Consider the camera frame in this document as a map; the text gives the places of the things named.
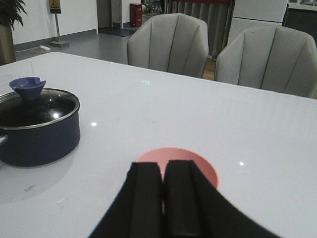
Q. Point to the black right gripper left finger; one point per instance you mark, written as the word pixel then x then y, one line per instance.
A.
pixel 136 211

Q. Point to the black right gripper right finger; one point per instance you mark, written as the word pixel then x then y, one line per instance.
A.
pixel 216 216

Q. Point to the pink plastic bowl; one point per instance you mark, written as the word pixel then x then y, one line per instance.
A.
pixel 180 158

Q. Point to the dark blue saucepan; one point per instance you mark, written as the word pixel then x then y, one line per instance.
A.
pixel 40 146

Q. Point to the left grey upholstered chair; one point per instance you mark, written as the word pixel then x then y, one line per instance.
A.
pixel 174 43

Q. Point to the grey upholstered chair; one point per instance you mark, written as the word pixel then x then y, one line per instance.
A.
pixel 273 58
pixel 174 43

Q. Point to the right grey upholstered chair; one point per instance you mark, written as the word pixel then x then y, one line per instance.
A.
pixel 273 58

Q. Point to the white power strip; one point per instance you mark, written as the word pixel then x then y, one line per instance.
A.
pixel 45 48

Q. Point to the white cabinet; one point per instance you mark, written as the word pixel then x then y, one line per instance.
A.
pixel 249 13

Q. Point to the dark grey counter cabinet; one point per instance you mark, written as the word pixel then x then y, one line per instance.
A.
pixel 302 15

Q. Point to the yellow warning sign stand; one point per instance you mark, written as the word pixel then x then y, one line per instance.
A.
pixel 55 9

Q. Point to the potted green plant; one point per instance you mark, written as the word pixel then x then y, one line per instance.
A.
pixel 10 11

